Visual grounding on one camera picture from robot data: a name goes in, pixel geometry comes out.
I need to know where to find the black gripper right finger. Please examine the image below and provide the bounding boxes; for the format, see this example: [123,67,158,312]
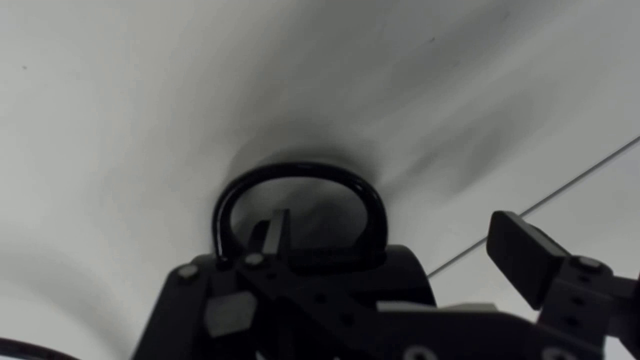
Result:
[487,211,640,344]

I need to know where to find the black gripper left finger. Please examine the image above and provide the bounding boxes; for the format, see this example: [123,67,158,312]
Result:
[131,208,376,360]

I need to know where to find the black ceramic mug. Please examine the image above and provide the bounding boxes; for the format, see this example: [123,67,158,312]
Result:
[210,160,438,312]

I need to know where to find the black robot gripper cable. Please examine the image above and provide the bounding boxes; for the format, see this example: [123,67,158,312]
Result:
[0,336,81,360]

